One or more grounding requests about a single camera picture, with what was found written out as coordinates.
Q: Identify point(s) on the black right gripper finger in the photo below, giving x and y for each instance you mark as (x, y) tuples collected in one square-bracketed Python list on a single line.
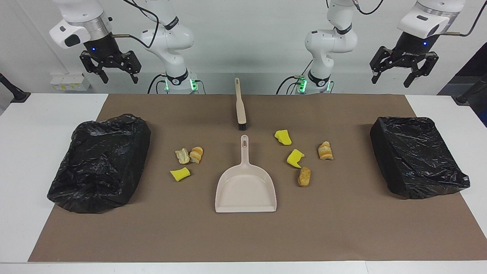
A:
[(89, 62), (133, 61)]

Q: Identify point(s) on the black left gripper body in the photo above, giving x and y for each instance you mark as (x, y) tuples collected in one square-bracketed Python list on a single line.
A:
[(411, 49)]

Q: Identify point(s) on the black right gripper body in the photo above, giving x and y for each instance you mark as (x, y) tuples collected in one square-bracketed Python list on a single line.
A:
[(102, 47)]

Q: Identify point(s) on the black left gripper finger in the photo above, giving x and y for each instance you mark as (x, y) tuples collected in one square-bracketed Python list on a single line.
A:
[(427, 62), (382, 59)]

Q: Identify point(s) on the pale torn bread piece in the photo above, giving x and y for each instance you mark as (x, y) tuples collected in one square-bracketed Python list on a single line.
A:
[(182, 156)]

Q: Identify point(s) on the striped croissant piece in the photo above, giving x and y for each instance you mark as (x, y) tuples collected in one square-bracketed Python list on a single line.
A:
[(196, 155), (325, 151)]

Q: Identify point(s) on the beige hand brush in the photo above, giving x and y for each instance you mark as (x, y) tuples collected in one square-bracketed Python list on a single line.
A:
[(239, 106)]

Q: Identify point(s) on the yellow sponge piece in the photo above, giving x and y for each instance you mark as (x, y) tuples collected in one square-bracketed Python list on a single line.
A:
[(295, 158), (283, 137), (179, 174)]

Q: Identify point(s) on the brown bread roll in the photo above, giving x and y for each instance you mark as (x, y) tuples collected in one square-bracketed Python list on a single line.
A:
[(304, 177)]

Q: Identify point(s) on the beige plastic dustpan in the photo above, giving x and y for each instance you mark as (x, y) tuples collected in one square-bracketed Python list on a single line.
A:
[(245, 190)]

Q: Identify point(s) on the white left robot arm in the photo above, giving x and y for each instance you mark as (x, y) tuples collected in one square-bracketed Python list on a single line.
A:
[(331, 42)]

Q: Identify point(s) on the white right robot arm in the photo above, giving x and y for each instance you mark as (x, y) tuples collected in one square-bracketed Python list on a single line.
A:
[(171, 38)]

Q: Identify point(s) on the boxy bin with black bag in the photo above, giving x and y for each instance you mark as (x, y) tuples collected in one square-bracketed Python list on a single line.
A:
[(414, 156)]

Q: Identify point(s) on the open bin with black bag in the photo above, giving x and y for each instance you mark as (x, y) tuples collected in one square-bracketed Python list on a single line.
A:
[(99, 163)]

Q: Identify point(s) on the dark partition panel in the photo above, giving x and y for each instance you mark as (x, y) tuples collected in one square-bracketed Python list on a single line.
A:
[(475, 61)]

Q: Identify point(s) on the brown table mat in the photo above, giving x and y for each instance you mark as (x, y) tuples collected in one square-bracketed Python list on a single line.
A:
[(243, 236)]

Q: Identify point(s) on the white wall socket box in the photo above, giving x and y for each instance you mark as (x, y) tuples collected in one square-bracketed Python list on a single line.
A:
[(70, 82)]

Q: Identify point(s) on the black camera stand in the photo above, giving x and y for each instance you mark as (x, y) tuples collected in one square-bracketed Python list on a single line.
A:
[(466, 97), (17, 96)]

